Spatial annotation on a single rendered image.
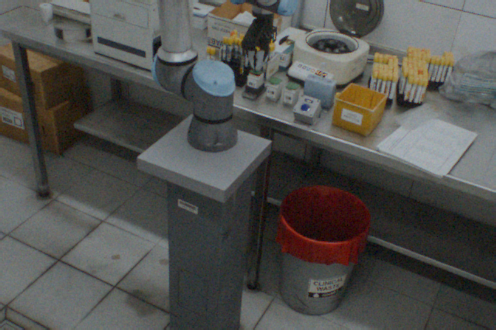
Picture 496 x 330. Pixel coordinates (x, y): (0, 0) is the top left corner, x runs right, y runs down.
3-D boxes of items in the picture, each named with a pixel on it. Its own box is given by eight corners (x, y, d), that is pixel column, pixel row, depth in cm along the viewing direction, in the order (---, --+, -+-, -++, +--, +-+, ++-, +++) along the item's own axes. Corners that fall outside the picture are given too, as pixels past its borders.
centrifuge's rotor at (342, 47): (301, 58, 226) (304, 40, 222) (322, 46, 237) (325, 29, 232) (336, 71, 219) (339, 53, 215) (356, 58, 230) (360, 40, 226)
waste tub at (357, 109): (330, 124, 200) (334, 98, 194) (346, 108, 209) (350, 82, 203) (367, 138, 194) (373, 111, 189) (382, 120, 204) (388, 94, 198)
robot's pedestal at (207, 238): (214, 364, 223) (224, 177, 172) (169, 342, 230) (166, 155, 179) (239, 327, 238) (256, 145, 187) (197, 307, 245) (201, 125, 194)
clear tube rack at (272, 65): (218, 66, 228) (219, 48, 224) (231, 56, 236) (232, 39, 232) (266, 80, 222) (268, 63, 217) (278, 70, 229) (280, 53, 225)
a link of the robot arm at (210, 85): (214, 125, 168) (215, 81, 160) (180, 108, 175) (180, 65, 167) (242, 110, 176) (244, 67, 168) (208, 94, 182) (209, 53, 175)
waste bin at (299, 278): (250, 300, 250) (258, 219, 224) (287, 247, 277) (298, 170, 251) (335, 338, 237) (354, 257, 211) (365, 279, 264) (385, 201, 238)
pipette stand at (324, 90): (300, 105, 208) (303, 80, 203) (307, 97, 214) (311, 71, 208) (327, 113, 205) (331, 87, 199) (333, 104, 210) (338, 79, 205)
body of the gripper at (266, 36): (276, 43, 206) (280, 9, 199) (264, 52, 200) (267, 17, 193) (256, 37, 209) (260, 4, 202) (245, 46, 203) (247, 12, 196)
